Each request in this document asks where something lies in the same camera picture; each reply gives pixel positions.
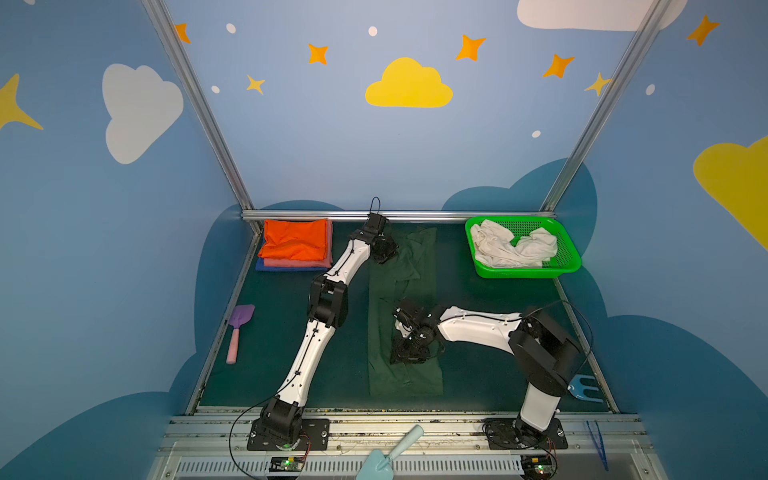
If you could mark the right green circuit board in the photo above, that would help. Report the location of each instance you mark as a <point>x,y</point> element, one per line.
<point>537,468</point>

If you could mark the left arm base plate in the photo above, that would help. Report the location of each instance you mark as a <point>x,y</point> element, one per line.
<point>297,434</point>

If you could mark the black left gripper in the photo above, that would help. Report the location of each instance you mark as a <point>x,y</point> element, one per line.
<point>387,249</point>

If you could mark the aluminium floor rail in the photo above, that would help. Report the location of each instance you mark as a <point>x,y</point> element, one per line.
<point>585,335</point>
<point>211,357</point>

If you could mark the pink folded t shirt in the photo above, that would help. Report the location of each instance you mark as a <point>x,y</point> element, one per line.
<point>329,252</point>

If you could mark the aluminium right floor rail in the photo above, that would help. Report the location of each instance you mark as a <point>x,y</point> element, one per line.
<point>585,335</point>

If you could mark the aluminium right frame post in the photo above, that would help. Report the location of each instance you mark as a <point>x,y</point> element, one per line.
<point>638,47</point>

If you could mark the green circuit board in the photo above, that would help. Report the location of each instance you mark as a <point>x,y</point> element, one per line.
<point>286,465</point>
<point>537,468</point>

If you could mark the blue folded t shirt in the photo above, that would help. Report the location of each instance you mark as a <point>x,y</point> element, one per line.
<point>260,266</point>

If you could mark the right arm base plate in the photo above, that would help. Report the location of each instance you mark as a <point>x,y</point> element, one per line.
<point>514,434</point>

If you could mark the wooden handled blue tool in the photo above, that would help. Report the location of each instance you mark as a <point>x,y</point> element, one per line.
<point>585,388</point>

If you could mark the aluminium left frame post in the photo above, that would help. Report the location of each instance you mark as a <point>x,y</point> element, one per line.
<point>161,20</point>

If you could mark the aluminium back frame rail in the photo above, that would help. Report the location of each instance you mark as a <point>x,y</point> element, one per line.
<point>392,216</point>

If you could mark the teal toy trowel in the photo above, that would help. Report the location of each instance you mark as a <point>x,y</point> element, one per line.
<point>378,466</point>

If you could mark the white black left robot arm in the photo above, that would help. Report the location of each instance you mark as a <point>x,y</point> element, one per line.
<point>280,421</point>

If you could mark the dark green t shirt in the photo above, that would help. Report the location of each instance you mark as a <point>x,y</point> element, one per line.
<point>411,274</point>

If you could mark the purple toy shovel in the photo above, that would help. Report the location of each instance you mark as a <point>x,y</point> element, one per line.
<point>240,316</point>

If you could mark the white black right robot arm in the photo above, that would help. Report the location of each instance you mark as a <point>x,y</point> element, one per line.
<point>547,355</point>

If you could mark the white t shirt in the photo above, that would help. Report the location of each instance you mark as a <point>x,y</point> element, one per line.
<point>499,248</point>

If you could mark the aluminium frame post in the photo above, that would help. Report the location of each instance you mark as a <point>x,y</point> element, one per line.
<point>161,20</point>
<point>638,47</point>

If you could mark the aluminium left floor rail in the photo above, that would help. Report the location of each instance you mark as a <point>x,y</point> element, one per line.
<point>211,357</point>

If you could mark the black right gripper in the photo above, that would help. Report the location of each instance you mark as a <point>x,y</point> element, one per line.
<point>409,344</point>

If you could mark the left green circuit board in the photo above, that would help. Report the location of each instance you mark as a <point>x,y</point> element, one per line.
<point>286,465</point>

